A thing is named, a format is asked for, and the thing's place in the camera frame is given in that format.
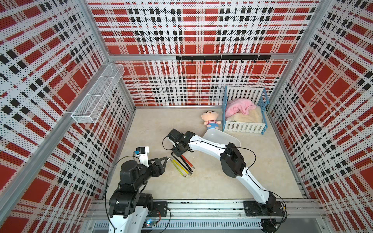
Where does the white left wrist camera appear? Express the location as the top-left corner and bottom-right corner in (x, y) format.
(134, 146), (150, 168)

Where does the yellow hex key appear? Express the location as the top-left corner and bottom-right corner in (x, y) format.
(168, 158), (190, 177)

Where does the cream fluffy blanket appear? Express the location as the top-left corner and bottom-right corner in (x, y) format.
(226, 105), (263, 123)

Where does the pink fleece blanket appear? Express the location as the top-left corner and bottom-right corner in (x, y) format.
(225, 99), (257, 118)

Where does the white plastic storage box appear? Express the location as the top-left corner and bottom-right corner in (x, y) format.
(203, 129), (241, 147)

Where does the plush doll pink head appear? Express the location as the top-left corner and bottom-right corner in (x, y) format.
(201, 110), (221, 130)

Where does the white wire mesh shelf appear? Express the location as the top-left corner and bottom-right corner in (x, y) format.
(72, 64), (124, 124)

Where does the red hex key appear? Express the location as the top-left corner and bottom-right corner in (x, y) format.
(181, 155), (195, 169)

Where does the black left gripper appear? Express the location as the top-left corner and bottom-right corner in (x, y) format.
(133, 156), (168, 188)

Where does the green hex key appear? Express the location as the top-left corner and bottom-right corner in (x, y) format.
(171, 159), (184, 177)

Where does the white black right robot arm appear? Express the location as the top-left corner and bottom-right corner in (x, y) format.
(166, 129), (287, 216)

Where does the blue white toy crib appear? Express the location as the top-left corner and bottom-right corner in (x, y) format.
(222, 86), (270, 134)

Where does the thin black hex key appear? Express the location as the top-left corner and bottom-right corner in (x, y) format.
(171, 152), (192, 176)

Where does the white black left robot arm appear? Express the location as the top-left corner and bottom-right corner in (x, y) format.
(105, 157), (168, 233)

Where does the black wall hook rail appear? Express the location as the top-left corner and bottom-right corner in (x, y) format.
(176, 54), (272, 62)

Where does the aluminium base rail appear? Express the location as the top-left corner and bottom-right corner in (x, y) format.
(87, 199), (324, 231)

